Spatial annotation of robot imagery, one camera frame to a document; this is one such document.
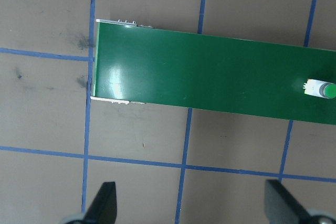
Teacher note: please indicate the green conveyor belt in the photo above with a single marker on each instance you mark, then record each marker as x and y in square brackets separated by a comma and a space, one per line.
[210, 72]

